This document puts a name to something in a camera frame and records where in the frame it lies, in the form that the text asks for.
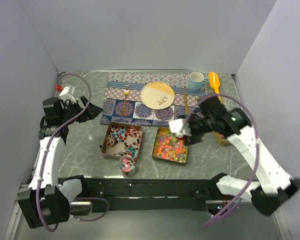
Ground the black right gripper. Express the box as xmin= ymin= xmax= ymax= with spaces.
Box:
xmin=175 ymin=113 xmax=212 ymax=146

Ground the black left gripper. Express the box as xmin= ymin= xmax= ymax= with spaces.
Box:
xmin=60 ymin=95 xmax=103 ymax=125

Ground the square tin of translucent candies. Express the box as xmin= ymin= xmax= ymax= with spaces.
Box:
xmin=152 ymin=127 xmax=189 ymax=166

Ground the brown box of candies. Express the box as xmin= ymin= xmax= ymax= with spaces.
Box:
xmin=100 ymin=122 xmax=144 ymax=162

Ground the yellow plastic scoop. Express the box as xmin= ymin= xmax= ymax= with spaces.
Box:
xmin=208 ymin=72 xmax=222 ymax=103

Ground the clear glass jar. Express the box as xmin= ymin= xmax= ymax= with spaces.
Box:
xmin=119 ymin=155 xmax=137 ymax=177

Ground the red jar lid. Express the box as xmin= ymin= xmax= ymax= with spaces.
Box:
xmin=175 ymin=132 xmax=185 ymax=139

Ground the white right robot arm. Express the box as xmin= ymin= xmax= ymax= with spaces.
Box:
xmin=180 ymin=95 xmax=300 ymax=216

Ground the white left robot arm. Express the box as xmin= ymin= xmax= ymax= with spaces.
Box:
xmin=17 ymin=96 xmax=103 ymax=229

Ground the gold tin of opaque candies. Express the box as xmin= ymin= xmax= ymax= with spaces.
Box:
xmin=213 ymin=132 xmax=231 ymax=146

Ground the gold knife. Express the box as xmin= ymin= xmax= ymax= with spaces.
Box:
xmin=183 ymin=89 xmax=189 ymax=115

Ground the patterned placemat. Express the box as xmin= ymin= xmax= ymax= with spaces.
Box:
xmin=100 ymin=72 xmax=209 ymax=127

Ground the gold fork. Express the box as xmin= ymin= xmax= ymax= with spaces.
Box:
xmin=121 ymin=85 xmax=130 ymax=115

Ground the light blue mug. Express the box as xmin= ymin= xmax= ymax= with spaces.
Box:
xmin=188 ymin=71 xmax=207 ymax=92

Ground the cream and orange plate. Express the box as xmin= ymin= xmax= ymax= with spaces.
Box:
xmin=140 ymin=82 xmax=175 ymax=110

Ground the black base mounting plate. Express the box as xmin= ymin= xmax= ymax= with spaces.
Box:
xmin=57 ymin=174 xmax=226 ymax=214

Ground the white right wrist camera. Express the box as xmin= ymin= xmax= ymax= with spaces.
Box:
xmin=168 ymin=118 xmax=192 ymax=137

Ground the aluminium frame rail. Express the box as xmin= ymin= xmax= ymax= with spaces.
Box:
xmin=15 ymin=183 xmax=33 ymax=203

